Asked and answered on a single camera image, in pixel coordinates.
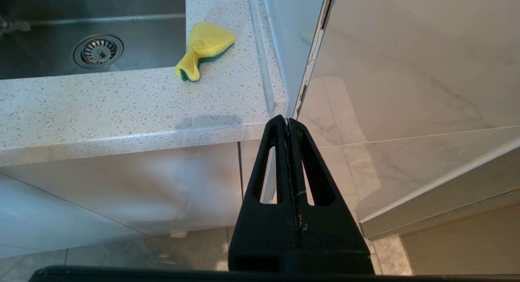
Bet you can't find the metal sink drain strainer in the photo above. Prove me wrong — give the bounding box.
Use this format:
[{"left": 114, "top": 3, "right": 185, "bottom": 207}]
[{"left": 73, "top": 34, "right": 124, "bottom": 69}]

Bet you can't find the stainless steel sink basin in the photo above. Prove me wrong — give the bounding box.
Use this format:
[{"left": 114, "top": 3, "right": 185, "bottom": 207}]
[{"left": 0, "top": 0, "right": 186, "bottom": 80}]

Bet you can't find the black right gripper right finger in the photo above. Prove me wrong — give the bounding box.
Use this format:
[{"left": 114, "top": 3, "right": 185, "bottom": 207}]
[{"left": 289, "top": 119, "right": 374, "bottom": 273}]

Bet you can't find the yellow green sponge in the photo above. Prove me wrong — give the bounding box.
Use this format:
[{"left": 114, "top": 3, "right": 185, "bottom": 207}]
[{"left": 175, "top": 22, "right": 236, "bottom": 82}]

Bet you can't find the wide white cabinet door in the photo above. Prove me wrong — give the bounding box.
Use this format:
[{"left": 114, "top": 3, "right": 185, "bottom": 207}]
[{"left": 0, "top": 142, "right": 244, "bottom": 258}]

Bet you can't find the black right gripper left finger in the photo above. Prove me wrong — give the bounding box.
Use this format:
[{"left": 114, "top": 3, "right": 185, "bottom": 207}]
[{"left": 228, "top": 115, "right": 302, "bottom": 273}]

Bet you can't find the narrow white cabinet door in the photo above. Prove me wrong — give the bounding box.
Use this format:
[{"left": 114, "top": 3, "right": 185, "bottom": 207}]
[{"left": 240, "top": 141, "right": 277, "bottom": 204}]

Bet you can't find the light wooden cabinet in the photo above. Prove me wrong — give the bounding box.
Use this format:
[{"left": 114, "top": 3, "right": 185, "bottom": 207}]
[{"left": 400, "top": 201, "right": 520, "bottom": 275}]

